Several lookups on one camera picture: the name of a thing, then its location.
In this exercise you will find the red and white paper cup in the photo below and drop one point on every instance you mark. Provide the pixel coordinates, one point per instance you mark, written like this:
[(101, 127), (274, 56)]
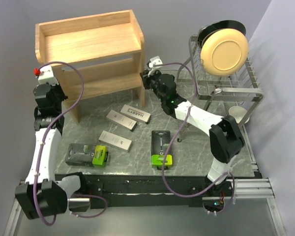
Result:
[(238, 113)]

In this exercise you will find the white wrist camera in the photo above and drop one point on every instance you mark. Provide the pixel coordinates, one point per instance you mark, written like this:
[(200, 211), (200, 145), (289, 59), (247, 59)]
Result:
[(45, 75), (154, 63)]

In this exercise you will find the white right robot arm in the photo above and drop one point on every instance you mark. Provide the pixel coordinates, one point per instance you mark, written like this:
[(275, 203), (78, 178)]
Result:
[(226, 139)]

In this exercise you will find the black round plate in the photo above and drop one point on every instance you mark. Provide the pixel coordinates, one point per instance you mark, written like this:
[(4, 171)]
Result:
[(205, 32)]

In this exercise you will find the aluminium frame rail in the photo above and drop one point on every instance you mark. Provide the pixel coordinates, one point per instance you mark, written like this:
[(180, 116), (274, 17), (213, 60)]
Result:
[(253, 213)]

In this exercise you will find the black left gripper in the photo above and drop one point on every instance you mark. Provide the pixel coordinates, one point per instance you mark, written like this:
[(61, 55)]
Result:
[(57, 87)]

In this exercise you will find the light wooden two-tier shelf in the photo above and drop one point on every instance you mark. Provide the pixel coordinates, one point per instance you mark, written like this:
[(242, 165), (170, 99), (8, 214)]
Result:
[(93, 55)]

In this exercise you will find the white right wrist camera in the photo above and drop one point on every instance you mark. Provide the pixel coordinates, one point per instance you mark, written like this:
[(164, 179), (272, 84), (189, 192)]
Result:
[(154, 63)]

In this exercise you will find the white Harry's razor box front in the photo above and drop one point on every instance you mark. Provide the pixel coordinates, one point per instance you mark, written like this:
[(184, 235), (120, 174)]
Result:
[(115, 140)]

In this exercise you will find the metal wire dish rack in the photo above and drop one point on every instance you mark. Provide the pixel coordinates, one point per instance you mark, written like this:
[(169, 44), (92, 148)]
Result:
[(239, 89)]

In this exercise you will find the white Harry's labelled razor box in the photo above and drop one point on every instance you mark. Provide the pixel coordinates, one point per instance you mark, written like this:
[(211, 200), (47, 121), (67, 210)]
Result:
[(136, 114)]

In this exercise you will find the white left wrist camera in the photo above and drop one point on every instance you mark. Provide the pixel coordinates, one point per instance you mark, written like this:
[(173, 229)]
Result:
[(45, 75)]

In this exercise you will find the white Harry's razor box middle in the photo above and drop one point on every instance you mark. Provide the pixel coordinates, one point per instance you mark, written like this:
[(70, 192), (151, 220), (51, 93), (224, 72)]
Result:
[(121, 120)]

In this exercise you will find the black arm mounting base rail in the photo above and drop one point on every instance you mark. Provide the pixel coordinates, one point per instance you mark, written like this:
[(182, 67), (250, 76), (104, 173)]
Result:
[(148, 191)]

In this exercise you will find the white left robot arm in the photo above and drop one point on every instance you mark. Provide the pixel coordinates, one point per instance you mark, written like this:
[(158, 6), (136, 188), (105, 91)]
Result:
[(41, 195)]

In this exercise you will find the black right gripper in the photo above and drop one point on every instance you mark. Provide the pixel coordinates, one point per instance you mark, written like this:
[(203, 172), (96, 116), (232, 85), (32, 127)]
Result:
[(147, 75)]

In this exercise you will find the beige round plate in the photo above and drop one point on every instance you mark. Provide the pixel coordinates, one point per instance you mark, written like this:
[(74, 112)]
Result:
[(224, 52)]

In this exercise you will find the black green razor box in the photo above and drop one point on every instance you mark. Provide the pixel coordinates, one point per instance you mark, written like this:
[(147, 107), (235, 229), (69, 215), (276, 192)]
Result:
[(87, 155), (160, 140)]

